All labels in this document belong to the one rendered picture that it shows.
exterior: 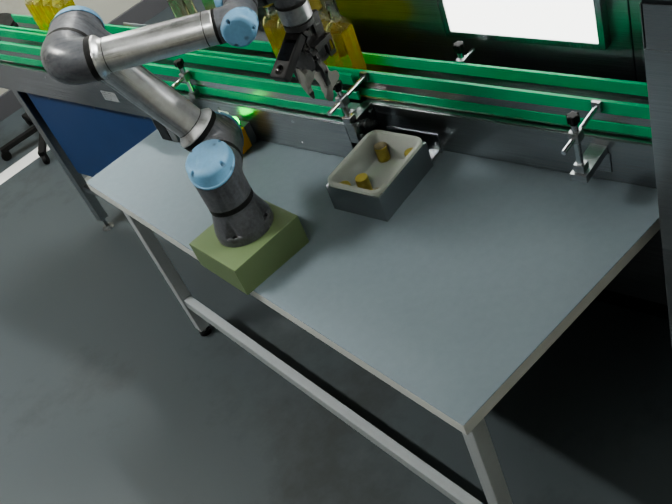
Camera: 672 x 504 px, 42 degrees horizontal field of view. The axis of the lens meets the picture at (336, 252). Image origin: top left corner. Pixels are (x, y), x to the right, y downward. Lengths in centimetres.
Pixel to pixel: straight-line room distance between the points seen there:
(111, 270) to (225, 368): 89
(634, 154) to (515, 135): 29
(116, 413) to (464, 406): 171
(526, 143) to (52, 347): 214
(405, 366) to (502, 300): 25
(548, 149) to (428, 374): 64
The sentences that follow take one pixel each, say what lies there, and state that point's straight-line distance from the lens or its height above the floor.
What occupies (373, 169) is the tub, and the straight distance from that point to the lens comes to 233.
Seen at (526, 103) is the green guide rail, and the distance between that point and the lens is 213.
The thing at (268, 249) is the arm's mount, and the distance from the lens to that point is 215.
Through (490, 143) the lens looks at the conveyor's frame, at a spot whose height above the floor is 81.
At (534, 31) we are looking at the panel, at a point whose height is 101.
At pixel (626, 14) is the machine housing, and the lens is 212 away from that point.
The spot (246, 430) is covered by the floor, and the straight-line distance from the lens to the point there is 291.
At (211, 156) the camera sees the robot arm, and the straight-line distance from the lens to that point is 209.
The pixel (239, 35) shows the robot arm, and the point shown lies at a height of 134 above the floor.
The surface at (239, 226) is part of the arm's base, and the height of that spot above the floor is 89.
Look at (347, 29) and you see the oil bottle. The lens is 236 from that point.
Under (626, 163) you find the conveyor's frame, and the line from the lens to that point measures 208.
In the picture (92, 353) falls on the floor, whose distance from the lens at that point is 349.
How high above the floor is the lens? 215
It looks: 40 degrees down
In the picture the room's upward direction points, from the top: 23 degrees counter-clockwise
